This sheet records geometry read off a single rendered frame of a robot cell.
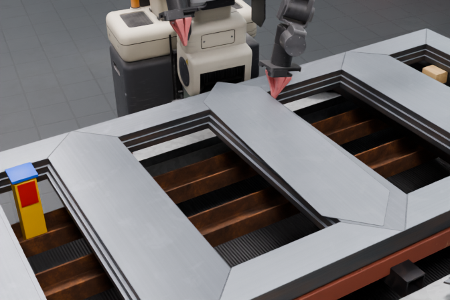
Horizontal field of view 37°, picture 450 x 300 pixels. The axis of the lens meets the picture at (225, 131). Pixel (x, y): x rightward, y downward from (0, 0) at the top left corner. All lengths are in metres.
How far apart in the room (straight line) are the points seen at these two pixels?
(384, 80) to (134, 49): 0.95
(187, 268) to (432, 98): 0.91
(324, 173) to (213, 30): 0.85
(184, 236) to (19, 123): 2.35
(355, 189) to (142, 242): 0.48
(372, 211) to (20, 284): 0.72
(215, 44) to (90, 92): 1.67
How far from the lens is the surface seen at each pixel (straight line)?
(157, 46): 2.52
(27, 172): 1.61
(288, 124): 1.76
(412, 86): 1.98
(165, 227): 1.43
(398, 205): 1.51
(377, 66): 2.08
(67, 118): 3.64
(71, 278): 1.62
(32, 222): 1.67
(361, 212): 1.47
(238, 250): 1.84
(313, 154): 1.64
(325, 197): 1.50
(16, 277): 1.38
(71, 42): 4.52
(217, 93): 1.90
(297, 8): 1.80
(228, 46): 2.33
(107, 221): 1.46
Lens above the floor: 1.76
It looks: 31 degrees down
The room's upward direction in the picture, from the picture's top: 2 degrees counter-clockwise
